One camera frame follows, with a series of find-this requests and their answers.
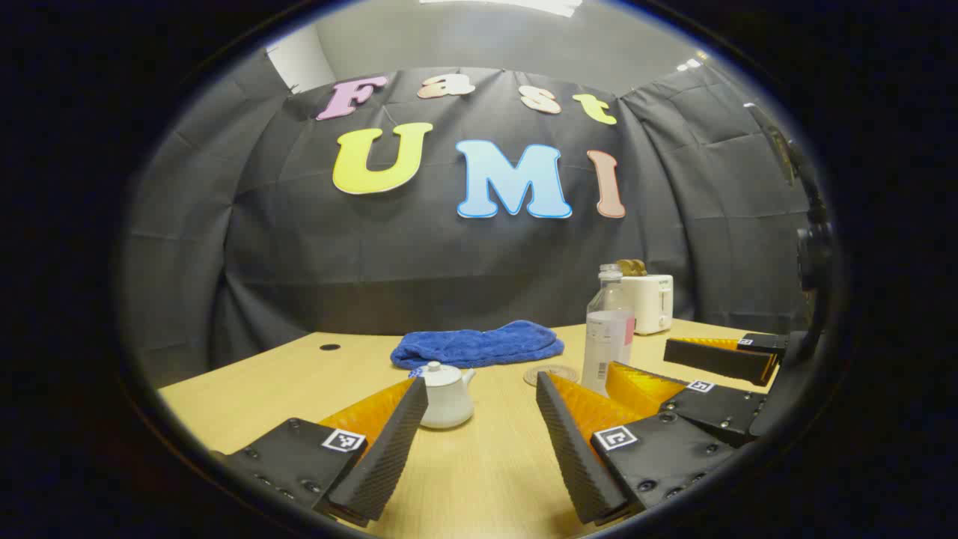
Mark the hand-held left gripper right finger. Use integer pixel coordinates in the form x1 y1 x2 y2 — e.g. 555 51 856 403
535 371 739 526

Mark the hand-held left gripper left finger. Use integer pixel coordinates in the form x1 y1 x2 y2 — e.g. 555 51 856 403
213 377 430 527

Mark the white teacup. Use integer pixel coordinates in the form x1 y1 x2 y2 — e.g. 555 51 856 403
415 368 478 430

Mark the blue towel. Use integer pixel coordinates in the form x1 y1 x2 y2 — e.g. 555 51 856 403
390 320 566 371

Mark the ceiling light panel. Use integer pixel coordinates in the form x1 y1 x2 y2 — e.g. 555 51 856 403
419 0 582 18

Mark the clear water bottle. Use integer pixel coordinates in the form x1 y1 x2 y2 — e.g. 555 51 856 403
581 264 637 398

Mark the white toaster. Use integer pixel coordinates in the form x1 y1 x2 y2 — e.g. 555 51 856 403
621 274 674 335

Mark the round cork coaster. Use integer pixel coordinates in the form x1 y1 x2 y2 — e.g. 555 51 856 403
523 364 582 388

